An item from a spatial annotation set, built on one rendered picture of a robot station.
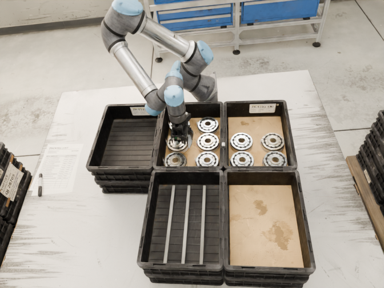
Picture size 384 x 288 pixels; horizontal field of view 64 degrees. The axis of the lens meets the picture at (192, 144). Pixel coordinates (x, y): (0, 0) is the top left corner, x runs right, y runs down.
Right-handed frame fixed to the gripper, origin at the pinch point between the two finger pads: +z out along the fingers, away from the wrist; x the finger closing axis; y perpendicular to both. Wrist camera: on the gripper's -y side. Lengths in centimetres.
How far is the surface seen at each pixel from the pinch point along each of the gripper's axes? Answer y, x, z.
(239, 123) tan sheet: -16.0, 25.3, 2.0
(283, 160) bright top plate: 7.8, 45.5, -1.2
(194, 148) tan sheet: 1.5, 4.7, 2.0
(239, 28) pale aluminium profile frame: -190, 20, 57
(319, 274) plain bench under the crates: 50, 59, 15
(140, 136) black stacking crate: -4.5, -23.3, 2.1
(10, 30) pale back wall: -230, -267, 79
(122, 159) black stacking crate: 10.0, -29.2, 2.1
